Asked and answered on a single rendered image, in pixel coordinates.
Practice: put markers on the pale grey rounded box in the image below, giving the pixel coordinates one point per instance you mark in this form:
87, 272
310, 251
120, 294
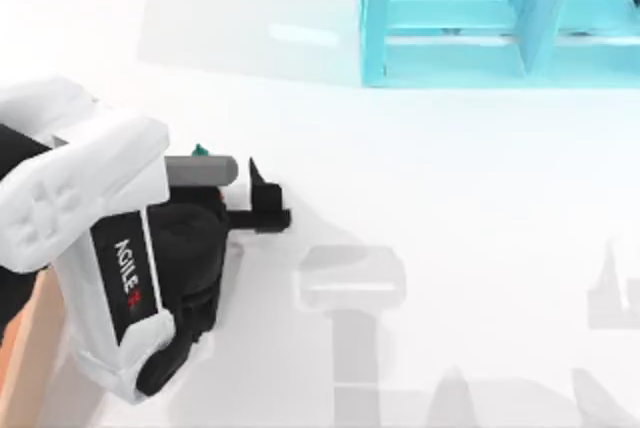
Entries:
200, 171

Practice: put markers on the small teal object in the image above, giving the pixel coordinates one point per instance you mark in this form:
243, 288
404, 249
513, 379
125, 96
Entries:
200, 150

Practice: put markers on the light blue rack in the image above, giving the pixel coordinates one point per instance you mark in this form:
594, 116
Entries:
450, 8

